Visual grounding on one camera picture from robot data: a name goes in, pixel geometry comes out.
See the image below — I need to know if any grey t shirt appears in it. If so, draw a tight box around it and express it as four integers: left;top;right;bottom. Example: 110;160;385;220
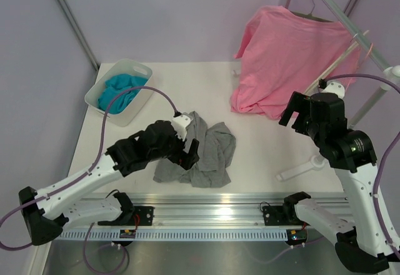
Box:
153;111;236;188

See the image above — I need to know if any cream hanger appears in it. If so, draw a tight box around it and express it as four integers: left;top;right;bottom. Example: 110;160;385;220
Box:
304;34;360;95

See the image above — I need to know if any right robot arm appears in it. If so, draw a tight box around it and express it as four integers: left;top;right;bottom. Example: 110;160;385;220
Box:
279;92;399;274

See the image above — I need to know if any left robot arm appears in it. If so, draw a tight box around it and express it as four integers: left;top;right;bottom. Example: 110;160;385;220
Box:
18;114;199;246

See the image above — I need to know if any pink t shirt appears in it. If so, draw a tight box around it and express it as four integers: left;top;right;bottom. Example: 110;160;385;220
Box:
230;6;353;119

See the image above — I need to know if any dark hanger of pink shirt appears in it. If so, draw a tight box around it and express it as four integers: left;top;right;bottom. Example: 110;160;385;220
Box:
293;0;335;23

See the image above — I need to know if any clothes rack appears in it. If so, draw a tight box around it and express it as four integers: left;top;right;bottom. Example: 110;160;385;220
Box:
231;0;400;182

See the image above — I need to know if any teal cloth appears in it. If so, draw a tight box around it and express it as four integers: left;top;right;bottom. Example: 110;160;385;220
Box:
97;73;149;115

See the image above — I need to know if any white plastic bin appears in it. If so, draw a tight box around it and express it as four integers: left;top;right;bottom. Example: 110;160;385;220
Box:
84;59;156;127

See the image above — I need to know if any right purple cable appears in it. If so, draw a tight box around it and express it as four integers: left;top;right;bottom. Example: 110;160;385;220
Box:
318;74;400;251

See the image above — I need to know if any purple cable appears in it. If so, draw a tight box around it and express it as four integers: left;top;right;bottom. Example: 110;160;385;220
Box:
318;74;400;251
0;86;182;251

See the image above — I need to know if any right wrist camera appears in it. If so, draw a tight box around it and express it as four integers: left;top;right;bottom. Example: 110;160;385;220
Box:
321;81;345;99

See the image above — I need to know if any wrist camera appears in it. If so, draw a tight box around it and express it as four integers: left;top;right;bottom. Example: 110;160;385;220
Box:
321;81;345;99
171;113;192;141

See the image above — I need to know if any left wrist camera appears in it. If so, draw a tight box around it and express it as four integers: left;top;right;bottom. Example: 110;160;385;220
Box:
171;113;192;141

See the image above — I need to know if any aluminium mounting rail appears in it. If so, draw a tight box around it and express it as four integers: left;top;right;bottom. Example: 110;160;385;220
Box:
74;193;381;229

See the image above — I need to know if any slotted cable duct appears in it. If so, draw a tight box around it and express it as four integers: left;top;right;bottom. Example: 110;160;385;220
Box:
58;228;288;241

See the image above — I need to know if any pink wire hanger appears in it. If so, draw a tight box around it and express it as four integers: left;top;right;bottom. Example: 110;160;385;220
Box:
355;42;374;73

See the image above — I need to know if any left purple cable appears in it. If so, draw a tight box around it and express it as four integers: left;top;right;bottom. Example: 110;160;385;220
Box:
0;86;182;251

